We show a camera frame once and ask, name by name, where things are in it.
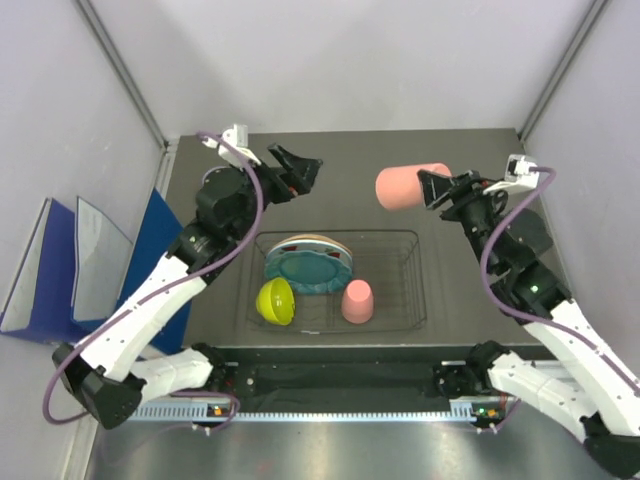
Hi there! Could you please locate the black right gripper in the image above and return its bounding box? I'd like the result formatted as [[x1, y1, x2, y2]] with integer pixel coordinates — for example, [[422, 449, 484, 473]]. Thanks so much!
[[419, 171, 509, 275]]

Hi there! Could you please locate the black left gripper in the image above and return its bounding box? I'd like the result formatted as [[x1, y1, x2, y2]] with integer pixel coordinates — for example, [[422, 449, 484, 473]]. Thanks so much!
[[229, 144, 322, 242]]

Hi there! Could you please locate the pink plastic cup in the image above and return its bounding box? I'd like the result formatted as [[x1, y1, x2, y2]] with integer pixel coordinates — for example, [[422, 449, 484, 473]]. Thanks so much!
[[375, 163, 451, 211], [341, 279, 374, 324]]

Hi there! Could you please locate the yellow-green plastic bowl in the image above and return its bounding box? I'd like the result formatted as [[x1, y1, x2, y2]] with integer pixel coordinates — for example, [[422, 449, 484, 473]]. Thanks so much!
[[255, 277, 296, 326]]

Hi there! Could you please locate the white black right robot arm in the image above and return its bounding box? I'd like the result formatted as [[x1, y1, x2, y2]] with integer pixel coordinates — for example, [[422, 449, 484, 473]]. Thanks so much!
[[417, 157, 639, 479]]

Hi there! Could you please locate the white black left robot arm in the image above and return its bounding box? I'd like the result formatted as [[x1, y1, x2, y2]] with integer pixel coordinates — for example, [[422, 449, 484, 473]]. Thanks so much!
[[46, 134, 323, 430]]

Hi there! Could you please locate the beige plate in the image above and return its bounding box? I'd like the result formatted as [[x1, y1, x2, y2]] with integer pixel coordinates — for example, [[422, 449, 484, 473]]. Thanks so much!
[[272, 233, 351, 259]]

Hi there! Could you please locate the white patterned plate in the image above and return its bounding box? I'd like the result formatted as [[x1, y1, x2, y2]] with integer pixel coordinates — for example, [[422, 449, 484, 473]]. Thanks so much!
[[267, 237, 354, 266]]

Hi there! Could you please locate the teal scalloped plate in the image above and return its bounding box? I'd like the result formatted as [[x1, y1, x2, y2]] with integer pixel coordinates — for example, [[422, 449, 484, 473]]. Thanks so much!
[[264, 250, 353, 295]]

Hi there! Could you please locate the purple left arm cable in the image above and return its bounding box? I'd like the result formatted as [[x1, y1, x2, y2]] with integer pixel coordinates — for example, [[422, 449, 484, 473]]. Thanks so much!
[[43, 130, 266, 434]]

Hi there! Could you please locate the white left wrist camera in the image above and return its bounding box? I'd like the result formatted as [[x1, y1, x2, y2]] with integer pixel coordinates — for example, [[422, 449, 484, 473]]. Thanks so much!
[[198, 124, 261, 169]]

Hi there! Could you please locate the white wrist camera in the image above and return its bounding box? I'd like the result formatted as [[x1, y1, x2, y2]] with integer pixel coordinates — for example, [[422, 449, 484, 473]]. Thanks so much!
[[483, 154, 540, 195], [198, 124, 261, 169]]

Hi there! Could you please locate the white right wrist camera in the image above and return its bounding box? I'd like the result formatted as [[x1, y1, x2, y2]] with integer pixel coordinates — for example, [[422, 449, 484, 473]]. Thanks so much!
[[483, 154, 540, 195]]

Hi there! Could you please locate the black wire dish rack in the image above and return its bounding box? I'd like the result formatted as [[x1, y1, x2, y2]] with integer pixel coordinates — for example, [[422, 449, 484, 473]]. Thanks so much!
[[236, 229, 427, 335]]

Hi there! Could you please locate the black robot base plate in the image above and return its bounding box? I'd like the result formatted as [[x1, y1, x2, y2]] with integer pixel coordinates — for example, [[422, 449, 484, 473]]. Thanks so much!
[[206, 342, 500, 399]]

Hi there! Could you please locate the blue ring binder middle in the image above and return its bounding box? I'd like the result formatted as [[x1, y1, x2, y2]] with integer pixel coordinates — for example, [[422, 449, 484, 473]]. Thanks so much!
[[71, 197, 133, 330]]

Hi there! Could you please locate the blue ring binder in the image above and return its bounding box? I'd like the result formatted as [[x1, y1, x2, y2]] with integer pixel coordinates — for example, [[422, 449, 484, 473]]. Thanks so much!
[[1, 198, 82, 344], [71, 197, 133, 330]]

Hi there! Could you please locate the grey slotted cable duct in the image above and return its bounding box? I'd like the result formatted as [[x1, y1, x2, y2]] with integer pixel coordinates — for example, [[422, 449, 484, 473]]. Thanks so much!
[[129, 399, 499, 423]]

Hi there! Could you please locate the blue ring binder left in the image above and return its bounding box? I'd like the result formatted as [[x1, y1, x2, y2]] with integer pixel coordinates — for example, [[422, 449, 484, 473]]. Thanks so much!
[[1, 198, 82, 344]]

